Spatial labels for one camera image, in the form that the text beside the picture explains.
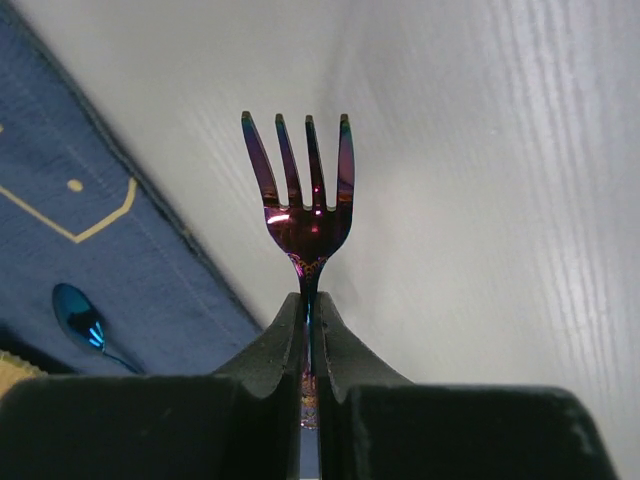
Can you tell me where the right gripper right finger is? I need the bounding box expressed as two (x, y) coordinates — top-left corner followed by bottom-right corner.
(314, 292), (617, 479)

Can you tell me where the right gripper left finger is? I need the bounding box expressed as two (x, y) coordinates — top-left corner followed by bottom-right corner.
(1, 293), (304, 479)

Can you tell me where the blue handled cutlery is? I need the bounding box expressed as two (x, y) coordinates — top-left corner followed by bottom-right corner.
(51, 283), (143, 374)

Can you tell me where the iridescent purple fork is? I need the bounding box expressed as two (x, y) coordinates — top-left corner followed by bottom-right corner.
(241, 111), (355, 430)

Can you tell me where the yellow woven round coaster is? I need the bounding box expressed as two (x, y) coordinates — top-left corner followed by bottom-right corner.
(0, 350), (45, 396)

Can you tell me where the blue placemat cloth gold pattern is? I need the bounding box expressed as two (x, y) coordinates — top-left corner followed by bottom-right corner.
(1, 2), (261, 375)

